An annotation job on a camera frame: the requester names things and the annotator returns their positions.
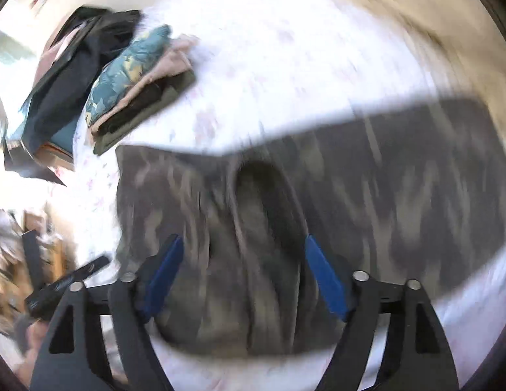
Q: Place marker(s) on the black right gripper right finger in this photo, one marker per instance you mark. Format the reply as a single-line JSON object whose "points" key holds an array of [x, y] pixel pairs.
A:
{"points": [[416, 355]]}

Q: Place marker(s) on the wooden furniture piece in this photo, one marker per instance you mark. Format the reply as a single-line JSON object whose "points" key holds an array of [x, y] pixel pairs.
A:
{"points": [[32, 255]]}

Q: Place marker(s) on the white floral bed sheet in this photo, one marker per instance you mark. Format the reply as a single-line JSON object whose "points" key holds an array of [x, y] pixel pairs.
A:
{"points": [[266, 69]]}

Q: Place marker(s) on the person's left hand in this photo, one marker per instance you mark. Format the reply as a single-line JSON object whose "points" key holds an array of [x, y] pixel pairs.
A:
{"points": [[35, 335]]}

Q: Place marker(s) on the black jacket pile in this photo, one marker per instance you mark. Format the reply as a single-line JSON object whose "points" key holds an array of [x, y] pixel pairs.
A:
{"points": [[59, 96]]}

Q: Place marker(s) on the teal patterned folded garment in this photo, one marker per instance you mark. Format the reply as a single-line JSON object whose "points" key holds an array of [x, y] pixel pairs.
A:
{"points": [[122, 73]]}

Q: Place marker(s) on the camouflage pants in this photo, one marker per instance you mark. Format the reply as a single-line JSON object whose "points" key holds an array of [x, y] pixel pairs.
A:
{"points": [[419, 192]]}

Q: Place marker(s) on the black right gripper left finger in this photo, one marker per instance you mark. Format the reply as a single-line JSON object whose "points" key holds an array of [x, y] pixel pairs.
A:
{"points": [[73, 354]]}

